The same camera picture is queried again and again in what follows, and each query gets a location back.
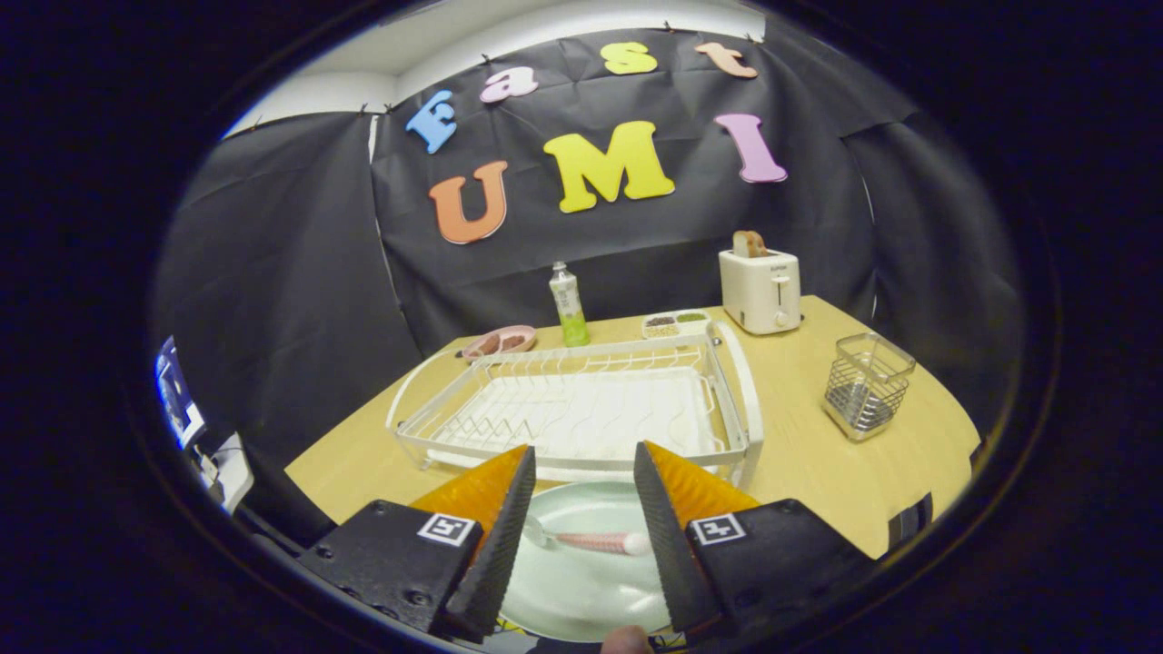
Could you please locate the white equipment box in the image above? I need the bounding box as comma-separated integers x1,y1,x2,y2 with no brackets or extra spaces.
202,433,255,514

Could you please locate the bright monitor screen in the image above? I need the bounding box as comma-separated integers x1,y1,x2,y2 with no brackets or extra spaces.
154,336,206,451

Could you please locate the black chair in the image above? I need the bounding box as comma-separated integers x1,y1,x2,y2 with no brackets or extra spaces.
886,492,934,549

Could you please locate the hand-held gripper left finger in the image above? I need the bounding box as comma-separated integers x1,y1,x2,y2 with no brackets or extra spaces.
300,443,537,644

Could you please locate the white wire dish rack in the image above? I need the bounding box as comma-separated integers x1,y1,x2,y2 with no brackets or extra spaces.
386,320,764,487

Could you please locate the mint green plate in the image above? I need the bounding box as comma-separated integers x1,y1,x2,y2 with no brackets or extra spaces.
498,481,678,643

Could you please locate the white divided snack dish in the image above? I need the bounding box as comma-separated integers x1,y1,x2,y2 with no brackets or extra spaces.
641,310,712,340

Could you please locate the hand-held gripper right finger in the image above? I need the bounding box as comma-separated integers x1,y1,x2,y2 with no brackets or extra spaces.
633,441,878,637

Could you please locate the metal wire basket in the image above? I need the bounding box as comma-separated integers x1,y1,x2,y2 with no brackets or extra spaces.
822,332,917,443

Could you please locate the cream toaster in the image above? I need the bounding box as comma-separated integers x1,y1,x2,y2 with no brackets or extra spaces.
718,248,802,336

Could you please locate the pink plate with food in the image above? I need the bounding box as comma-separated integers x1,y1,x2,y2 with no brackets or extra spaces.
461,324,538,362

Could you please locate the pink handled spoon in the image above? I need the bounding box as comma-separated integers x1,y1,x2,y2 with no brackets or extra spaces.
522,516,653,557

